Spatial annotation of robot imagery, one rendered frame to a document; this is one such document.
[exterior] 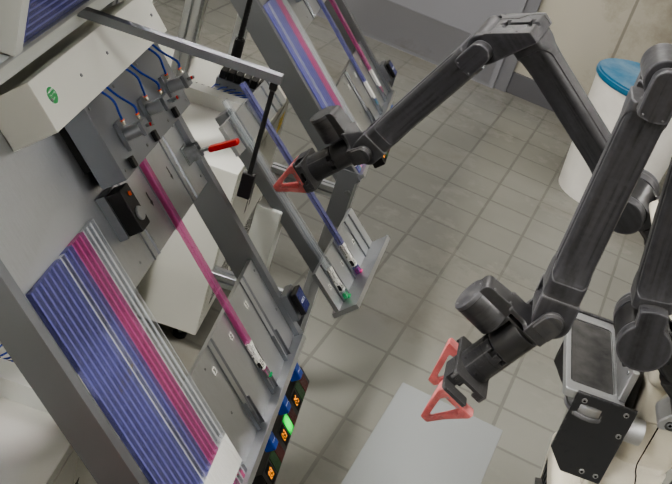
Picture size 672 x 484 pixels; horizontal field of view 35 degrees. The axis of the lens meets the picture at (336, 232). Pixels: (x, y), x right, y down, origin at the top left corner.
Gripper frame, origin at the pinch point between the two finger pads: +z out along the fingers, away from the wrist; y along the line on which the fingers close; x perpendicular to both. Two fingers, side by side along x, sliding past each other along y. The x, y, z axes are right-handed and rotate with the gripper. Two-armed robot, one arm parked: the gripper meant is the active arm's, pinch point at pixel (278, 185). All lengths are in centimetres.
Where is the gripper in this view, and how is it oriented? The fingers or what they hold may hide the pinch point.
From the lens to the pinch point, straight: 227.6
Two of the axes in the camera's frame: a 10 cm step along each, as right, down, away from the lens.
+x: 5.0, 8.2, 2.6
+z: -8.3, 3.8, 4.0
